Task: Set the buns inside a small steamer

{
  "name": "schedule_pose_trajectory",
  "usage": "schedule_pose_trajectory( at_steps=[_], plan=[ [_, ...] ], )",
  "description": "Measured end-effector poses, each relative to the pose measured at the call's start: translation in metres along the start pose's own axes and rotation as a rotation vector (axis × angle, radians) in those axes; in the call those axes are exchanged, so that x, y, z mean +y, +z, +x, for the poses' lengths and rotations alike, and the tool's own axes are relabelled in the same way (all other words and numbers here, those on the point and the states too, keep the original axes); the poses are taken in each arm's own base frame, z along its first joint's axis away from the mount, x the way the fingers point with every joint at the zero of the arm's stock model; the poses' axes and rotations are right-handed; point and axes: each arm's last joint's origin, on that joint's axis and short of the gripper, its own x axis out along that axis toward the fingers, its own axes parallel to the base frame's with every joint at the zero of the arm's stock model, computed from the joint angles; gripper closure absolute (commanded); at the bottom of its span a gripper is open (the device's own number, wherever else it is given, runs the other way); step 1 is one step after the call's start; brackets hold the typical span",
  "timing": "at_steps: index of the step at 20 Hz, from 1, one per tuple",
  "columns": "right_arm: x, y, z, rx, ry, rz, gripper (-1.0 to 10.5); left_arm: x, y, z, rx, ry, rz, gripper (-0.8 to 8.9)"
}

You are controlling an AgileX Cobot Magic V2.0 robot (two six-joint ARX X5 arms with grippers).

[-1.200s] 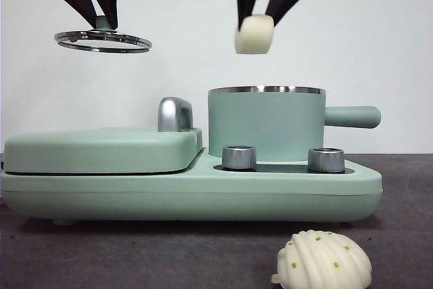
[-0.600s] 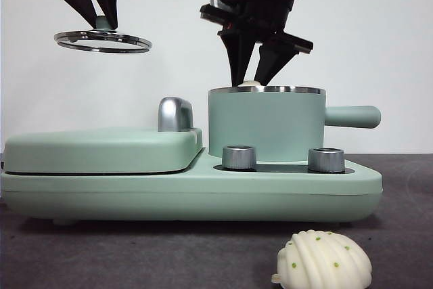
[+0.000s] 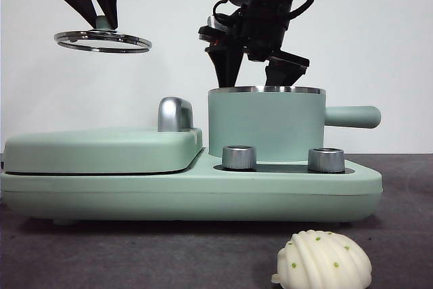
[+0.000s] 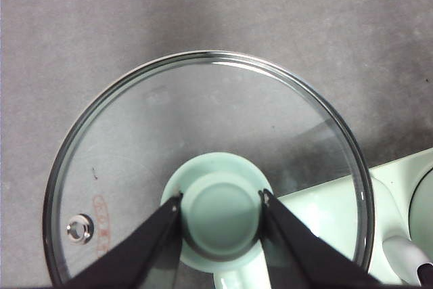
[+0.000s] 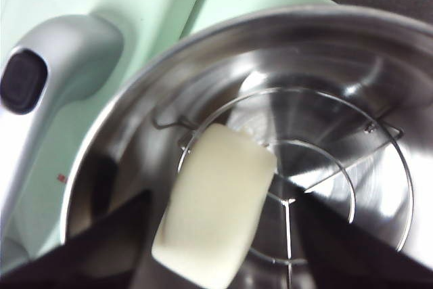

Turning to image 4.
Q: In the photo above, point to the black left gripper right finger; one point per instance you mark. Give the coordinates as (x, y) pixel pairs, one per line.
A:
(297, 255)

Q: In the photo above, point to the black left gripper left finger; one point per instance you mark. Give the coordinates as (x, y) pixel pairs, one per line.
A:
(142, 258)

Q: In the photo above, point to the mint green breakfast machine base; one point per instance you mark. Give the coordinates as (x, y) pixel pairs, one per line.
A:
(395, 180)

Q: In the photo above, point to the glass pot lid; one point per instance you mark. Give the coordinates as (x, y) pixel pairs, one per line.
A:
(220, 214)

